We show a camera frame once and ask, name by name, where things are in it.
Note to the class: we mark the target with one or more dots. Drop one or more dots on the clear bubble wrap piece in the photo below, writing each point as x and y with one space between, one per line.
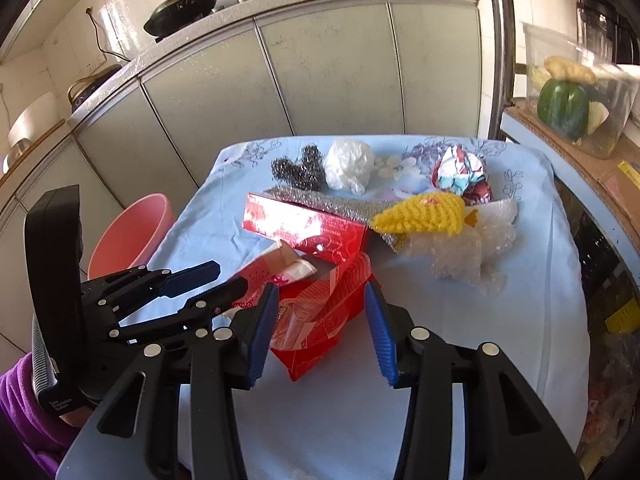
470 256

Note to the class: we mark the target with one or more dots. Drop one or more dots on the person's left hand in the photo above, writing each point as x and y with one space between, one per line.
77 418

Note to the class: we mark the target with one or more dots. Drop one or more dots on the silver mesh scouring cloth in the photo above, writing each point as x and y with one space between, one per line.
353 209

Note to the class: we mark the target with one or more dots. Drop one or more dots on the light blue floral tablecloth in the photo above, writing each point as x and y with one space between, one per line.
342 420

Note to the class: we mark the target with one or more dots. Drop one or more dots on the pink plastic trash bucket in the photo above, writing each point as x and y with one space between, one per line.
133 237

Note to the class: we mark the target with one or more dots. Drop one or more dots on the red white plastic bag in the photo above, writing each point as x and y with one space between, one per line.
313 309

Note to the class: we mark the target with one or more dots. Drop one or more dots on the dark induction cooker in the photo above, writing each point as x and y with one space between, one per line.
84 87

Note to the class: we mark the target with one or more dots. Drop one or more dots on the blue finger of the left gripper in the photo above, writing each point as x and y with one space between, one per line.
220 298
177 284

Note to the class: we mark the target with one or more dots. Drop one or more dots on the clear plastic container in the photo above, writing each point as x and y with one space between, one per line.
610 99

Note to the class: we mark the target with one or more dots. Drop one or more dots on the colourful paper ball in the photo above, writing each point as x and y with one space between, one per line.
464 174

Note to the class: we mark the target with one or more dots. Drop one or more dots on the metal rack shelf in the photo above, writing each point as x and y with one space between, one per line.
504 72

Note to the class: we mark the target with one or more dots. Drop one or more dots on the grey kitchen cabinet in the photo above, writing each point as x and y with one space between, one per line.
258 70

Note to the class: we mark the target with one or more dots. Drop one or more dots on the steel wool scrubber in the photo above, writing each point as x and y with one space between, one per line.
306 173

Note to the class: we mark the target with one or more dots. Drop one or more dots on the white rice cooker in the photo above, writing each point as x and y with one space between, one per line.
36 119

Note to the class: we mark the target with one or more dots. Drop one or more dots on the red cardboard box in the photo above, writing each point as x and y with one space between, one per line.
315 233

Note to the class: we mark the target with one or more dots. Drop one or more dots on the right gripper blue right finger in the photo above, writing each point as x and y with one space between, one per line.
383 332

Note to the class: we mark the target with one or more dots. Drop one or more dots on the ginger root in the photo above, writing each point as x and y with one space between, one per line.
564 69

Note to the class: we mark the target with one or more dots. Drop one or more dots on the black wok with spatula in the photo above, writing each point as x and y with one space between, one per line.
172 15

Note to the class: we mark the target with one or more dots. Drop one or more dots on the flattened cardboard sheet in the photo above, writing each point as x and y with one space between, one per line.
612 178

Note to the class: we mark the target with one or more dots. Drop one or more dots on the green squash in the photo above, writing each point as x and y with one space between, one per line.
564 107

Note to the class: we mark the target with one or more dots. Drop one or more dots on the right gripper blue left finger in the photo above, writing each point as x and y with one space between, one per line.
259 332

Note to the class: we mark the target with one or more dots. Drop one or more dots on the purple sleeve forearm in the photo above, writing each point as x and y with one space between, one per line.
46 439

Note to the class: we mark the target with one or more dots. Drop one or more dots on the yellow foam fruit net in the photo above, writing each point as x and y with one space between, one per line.
435 212

